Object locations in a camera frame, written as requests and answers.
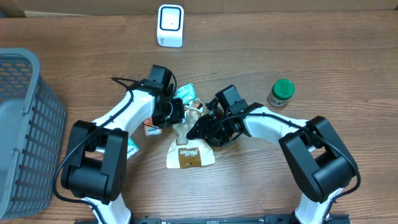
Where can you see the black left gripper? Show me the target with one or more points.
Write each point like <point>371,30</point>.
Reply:
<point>179,115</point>

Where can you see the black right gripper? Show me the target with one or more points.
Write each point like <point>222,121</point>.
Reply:
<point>208,130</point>

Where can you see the orange tissue pack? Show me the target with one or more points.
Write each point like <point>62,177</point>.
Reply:
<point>150,129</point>

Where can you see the beige Pantree snack bag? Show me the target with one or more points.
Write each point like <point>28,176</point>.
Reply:
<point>184,153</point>

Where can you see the teal snack packet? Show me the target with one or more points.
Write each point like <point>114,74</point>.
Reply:
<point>186,93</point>

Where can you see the teal tissue pack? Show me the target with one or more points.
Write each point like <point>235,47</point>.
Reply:
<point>132,148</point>

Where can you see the green lid jar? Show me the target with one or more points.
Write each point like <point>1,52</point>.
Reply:
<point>281,92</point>

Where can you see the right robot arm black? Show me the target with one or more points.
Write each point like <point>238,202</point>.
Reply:
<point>319,161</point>

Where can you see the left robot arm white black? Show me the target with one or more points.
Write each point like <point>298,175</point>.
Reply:
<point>93,171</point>

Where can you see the white barcode scanner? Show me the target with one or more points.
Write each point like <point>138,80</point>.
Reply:
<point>170,25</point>

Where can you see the grey plastic mesh basket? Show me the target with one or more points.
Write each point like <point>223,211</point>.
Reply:
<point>33,121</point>

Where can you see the cardboard backdrop panel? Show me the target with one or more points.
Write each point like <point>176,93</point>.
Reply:
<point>18,8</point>

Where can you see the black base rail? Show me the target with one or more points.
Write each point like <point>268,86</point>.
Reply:
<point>217,221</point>

